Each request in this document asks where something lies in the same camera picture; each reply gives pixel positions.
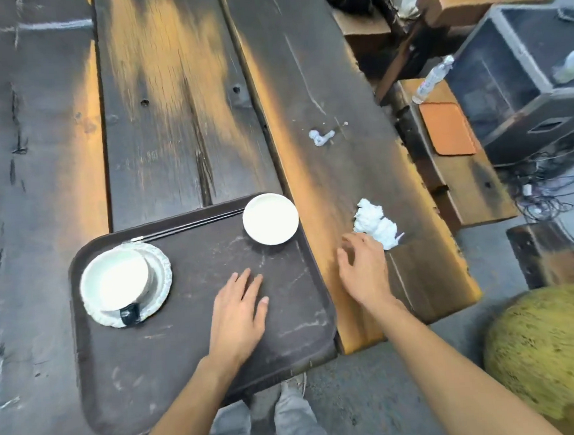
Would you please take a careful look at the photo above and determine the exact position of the person's right hand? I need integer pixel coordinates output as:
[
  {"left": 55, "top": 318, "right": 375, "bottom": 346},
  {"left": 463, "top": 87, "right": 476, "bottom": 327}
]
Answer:
[{"left": 336, "top": 229, "right": 402, "bottom": 315}]

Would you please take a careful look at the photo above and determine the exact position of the person's left hand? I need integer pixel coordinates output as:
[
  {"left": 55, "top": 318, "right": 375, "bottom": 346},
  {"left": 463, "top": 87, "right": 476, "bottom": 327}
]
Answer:
[{"left": 203, "top": 267, "right": 274, "bottom": 374}]

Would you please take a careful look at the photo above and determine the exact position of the person's left forearm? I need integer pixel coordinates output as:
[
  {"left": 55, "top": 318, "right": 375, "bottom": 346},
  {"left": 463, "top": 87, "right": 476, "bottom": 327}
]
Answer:
[{"left": 126, "top": 353, "right": 255, "bottom": 435}]

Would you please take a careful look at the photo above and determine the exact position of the person's right forearm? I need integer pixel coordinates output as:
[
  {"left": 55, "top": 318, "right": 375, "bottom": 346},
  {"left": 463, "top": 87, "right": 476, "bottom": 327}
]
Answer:
[{"left": 363, "top": 287, "right": 564, "bottom": 435}]

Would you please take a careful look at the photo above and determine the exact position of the large crumpled white tissue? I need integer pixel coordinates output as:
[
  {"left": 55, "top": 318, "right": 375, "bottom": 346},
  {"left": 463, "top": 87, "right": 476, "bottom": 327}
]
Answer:
[{"left": 351, "top": 196, "right": 407, "bottom": 252}]

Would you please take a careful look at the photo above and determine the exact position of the white shallow bowl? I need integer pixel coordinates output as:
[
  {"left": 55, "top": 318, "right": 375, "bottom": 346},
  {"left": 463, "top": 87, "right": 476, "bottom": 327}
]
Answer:
[{"left": 241, "top": 191, "right": 301, "bottom": 248}]

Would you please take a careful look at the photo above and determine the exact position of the dark brown serving tray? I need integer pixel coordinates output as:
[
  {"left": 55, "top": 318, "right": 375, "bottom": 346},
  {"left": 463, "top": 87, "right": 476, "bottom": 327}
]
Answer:
[{"left": 65, "top": 190, "right": 343, "bottom": 435}]

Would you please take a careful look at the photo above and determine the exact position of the black chopstick with silver tip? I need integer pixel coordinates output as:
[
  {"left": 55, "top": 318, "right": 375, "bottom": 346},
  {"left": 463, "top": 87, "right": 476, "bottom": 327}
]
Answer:
[
  {"left": 120, "top": 211, "right": 247, "bottom": 246},
  {"left": 128, "top": 208, "right": 247, "bottom": 242}
]

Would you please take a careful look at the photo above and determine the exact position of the white scalloped saucer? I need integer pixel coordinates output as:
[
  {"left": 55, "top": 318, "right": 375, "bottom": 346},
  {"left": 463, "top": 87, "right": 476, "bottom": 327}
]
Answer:
[{"left": 80, "top": 239, "right": 175, "bottom": 330}]

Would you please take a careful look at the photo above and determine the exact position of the person's grey shoe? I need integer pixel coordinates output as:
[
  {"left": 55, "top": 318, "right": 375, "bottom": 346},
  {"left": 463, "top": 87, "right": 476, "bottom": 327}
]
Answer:
[{"left": 278, "top": 372, "right": 309, "bottom": 402}]

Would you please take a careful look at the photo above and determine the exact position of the person's grey trouser leg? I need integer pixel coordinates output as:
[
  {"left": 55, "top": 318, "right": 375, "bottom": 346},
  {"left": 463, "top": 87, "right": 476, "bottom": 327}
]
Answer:
[
  {"left": 204, "top": 400, "right": 254, "bottom": 435},
  {"left": 272, "top": 389, "right": 332, "bottom": 435}
]

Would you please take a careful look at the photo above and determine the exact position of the small crumpled white tissue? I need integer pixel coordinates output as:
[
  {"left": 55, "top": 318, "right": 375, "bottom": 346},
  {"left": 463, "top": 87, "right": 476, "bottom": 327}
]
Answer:
[{"left": 308, "top": 128, "right": 337, "bottom": 148}]

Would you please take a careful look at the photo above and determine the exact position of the wooden bench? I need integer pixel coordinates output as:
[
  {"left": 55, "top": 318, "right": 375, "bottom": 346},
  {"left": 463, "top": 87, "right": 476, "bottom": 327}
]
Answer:
[{"left": 389, "top": 73, "right": 520, "bottom": 238}]

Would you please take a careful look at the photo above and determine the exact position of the orange leather mat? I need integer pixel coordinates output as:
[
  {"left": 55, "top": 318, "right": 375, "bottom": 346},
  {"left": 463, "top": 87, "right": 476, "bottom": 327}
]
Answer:
[{"left": 418, "top": 99, "right": 478, "bottom": 159}]

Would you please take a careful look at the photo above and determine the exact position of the clear plastic water bottle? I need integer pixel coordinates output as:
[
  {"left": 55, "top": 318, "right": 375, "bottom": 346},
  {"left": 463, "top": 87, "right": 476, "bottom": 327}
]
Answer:
[{"left": 409, "top": 54, "right": 458, "bottom": 105}]

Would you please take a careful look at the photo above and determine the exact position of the dark wooden block stool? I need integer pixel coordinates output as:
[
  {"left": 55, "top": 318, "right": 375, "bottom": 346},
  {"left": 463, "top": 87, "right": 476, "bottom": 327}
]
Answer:
[{"left": 505, "top": 220, "right": 574, "bottom": 291}]

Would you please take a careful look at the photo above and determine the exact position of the yellow-green round cushion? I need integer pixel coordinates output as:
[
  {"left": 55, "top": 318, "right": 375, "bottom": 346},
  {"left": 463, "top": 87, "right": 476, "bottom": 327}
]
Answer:
[{"left": 479, "top": 284, "right": 574, "bottom": 430}]

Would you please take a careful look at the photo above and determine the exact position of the grey speaker box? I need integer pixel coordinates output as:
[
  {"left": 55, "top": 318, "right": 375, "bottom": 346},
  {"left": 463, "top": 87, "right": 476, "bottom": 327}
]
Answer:
[{"left": 441, "top": 0, "right": 574, "bottom": 170}]

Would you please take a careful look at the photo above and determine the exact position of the white plastic bottle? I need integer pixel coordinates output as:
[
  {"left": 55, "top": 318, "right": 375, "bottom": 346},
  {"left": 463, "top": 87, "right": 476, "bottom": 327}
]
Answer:
[{"left": 551, "top": 47, "right": 574, "bottom": 85}]

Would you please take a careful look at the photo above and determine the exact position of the white cup with black handle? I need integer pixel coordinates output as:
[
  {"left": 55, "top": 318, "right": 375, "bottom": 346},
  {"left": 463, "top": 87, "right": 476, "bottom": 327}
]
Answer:
[{"left": 78, "top": 247, "right": 158, "bottom": 329}]

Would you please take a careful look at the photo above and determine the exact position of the tangle of black cables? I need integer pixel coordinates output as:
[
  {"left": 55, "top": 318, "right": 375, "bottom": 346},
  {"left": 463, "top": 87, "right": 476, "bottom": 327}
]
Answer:
[{"left": 509, "top": 161, "right": 574, "bottom": 225}]

